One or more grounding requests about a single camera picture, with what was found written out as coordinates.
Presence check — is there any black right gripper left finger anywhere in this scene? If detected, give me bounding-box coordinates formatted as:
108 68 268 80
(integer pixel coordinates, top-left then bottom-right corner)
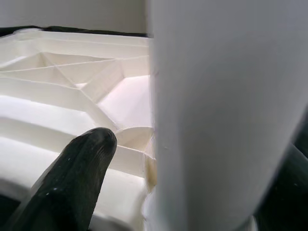
0 127 118 231

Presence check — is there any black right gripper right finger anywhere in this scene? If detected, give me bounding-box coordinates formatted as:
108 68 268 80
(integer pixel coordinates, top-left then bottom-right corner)
255 143 308 231

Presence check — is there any white plastic children table top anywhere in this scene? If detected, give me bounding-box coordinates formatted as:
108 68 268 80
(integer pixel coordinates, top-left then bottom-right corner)
0 28 259 231

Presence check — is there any white plastic table leg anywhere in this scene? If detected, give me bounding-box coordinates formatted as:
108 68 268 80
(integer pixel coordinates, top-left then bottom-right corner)
146 0 308 231

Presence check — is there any black table cloth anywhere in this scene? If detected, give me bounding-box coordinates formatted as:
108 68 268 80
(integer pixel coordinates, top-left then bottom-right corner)
0 25 308 217

